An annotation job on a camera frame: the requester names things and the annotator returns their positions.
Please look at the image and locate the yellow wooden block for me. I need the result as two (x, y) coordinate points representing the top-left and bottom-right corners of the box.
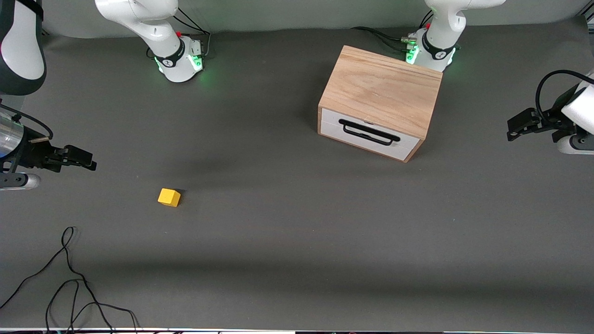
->
(157, 188), (181, 208)

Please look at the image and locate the white-fronted drawer with black handle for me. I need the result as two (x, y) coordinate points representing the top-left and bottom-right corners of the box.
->
(320, 108), (421, 161)

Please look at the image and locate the light wooden drawer cabinet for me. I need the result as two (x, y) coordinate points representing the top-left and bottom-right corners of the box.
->
(317, 45), (444, 163)

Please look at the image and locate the dark grey table cloth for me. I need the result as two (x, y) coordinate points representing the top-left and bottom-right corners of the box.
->
(0, 16), (594, 333)

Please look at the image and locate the black left arm wrist cable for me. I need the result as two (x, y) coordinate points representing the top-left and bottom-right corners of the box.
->
(535, 70), (594, 122)

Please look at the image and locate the black arm wrist cable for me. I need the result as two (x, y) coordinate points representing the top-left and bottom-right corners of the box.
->
(535, 70), (594, 122)
(0, 104), (54, 141)

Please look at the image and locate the black right arm wrist cable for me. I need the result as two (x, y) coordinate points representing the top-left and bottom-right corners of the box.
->
(0, 104), (54, 141)

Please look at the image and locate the thin black loose cable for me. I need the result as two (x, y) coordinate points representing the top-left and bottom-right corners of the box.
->
(0, 226), (140, 333)

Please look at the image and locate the black left arm base cable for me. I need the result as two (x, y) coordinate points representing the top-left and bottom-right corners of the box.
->
(350, 9), (434, 54)

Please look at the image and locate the black arm base cable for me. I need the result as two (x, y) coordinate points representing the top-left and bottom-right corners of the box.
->
(350, 9), (434, 54)
(173, 6), (212, 59)

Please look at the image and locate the black right arm base cable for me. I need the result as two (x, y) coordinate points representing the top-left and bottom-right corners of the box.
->
(173, 6), (212, 59)

